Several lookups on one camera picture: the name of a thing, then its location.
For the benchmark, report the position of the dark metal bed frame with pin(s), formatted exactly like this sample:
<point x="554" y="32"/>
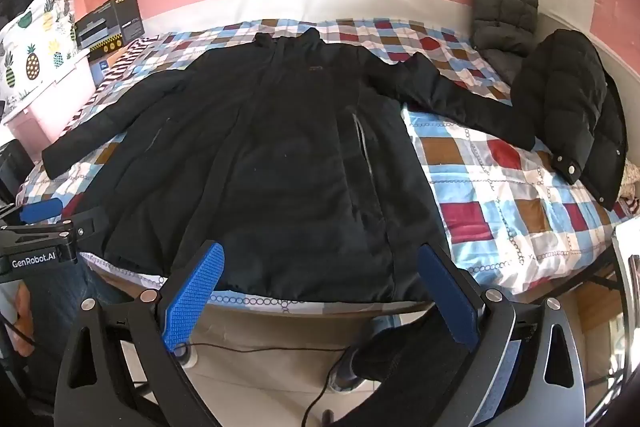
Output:
<point x="585" y="269"/>

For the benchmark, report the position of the checked bed sheet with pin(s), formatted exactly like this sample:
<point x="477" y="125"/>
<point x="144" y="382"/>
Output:
<point x="500" y="187"/>

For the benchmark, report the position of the person's leg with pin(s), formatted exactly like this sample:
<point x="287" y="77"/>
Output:
<point x="400" y="372"/>

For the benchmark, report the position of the black cardboard box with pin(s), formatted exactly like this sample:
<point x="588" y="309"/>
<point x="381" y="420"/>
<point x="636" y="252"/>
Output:
<point x="107" y="27"/>

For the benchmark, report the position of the blue flat box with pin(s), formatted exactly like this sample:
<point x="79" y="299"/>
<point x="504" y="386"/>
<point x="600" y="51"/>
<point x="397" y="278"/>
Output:
<point x="102" y="68"/>

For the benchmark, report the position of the pink storage box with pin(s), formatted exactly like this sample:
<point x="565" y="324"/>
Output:
<point x="55" y="102"/>

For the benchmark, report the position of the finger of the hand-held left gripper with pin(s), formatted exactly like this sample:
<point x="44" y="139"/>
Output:
<point x="42" y="210"/>
<point x="87" y="224"/>

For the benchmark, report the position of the black puffer jacket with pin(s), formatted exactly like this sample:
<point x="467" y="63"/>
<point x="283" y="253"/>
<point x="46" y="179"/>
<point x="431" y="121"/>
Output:
<point x="575" y="107"/>

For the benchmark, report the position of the blue denim cloth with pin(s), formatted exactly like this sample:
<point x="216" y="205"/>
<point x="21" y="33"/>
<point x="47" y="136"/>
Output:
<point x="97" y="279"/>

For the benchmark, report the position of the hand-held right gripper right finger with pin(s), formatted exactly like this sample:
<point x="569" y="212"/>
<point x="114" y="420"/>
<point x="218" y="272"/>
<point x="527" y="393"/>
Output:
<point x="450" y="297"/>

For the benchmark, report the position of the red white striped cloth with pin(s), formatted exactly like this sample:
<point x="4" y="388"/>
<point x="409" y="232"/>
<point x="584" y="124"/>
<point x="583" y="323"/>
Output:
<point x="120" y="72"/>

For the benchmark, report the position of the grey quilted cushion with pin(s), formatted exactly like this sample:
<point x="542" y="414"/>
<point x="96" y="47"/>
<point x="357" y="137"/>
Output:
<point x="502" y="14"/>

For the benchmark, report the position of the person's left hand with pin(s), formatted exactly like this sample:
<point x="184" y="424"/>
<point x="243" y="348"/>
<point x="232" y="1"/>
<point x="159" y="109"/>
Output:
<point x="22" y="309"/>

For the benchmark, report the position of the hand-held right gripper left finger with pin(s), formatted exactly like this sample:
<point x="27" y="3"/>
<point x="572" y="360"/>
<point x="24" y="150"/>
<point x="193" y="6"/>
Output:
<point x="195" y="297"/>

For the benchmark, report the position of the pineapple print cloth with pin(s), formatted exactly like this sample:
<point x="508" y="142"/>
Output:
<point x="35" y="52"/>

